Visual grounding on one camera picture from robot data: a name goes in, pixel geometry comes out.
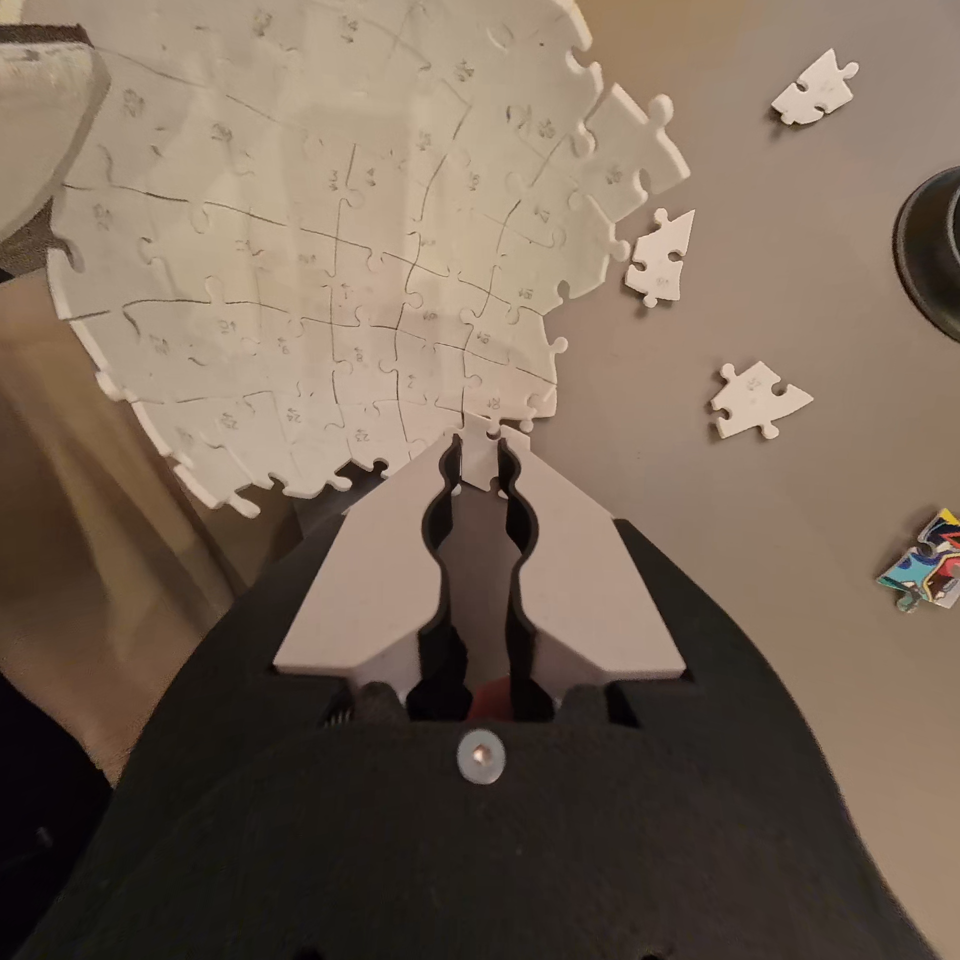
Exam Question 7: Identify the black round ball stand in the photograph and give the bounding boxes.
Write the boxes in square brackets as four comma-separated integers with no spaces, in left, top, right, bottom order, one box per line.
[891,165,960,341]

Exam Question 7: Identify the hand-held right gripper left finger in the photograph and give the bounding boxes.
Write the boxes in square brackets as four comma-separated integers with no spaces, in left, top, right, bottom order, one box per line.
[273,431,464,710]

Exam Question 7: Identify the partly built puzzle ball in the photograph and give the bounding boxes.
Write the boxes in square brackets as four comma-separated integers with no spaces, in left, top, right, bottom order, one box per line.
[45,0,693,520]

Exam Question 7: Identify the joined white puzzle pieces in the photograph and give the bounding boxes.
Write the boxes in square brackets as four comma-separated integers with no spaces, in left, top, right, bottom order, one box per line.
[624,207,697,309]

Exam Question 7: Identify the white loose puzzle piece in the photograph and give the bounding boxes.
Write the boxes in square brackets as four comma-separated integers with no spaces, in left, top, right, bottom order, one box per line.
[770,48,861,128]

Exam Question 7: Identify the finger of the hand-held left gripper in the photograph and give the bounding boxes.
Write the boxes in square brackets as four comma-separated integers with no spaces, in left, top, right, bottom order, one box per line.
[0,22,114,236]

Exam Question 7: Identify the colourful puzzle piece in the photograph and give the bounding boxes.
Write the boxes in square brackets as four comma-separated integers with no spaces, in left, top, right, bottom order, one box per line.
[875,507,960,614]

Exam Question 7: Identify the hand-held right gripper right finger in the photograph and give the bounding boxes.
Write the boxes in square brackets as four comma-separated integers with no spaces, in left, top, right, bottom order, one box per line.
[495,435,687,720]

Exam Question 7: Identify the white puzzle piece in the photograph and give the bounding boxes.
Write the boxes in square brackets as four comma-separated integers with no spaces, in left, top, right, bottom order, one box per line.
[770,48,861,128]
[457,409,535,494]
[710,360,816,441]

